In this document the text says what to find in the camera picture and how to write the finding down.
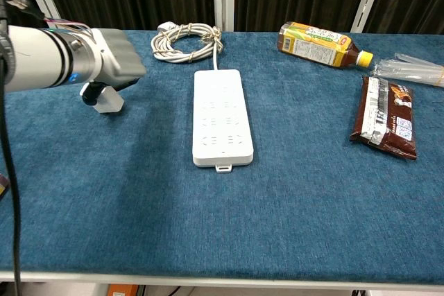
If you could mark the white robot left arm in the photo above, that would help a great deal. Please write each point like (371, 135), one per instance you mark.
(34, 57)

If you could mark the orange box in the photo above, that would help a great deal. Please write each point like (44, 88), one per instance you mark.
(121, 290)

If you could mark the clear plastic straw bundle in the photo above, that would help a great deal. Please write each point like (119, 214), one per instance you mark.
(409, 70)

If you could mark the blue table cloth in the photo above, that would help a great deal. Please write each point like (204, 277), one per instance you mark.
(222, 213)

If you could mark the dark object at left edge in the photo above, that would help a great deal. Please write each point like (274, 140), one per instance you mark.
(2, 185)

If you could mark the white plug adapter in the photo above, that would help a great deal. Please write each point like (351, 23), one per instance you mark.
(112, 102)

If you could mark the tea bottle yellow cap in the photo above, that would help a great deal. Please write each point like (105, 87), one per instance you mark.
(312, 44)

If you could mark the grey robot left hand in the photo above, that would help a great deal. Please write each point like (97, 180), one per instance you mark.
(121, 57)

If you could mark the brown snack package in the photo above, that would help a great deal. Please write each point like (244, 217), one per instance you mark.
(385, 119)

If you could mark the white table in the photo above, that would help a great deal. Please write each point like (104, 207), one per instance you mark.
(222, 280)

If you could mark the white power strip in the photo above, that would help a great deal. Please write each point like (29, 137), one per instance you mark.
(222, 115)

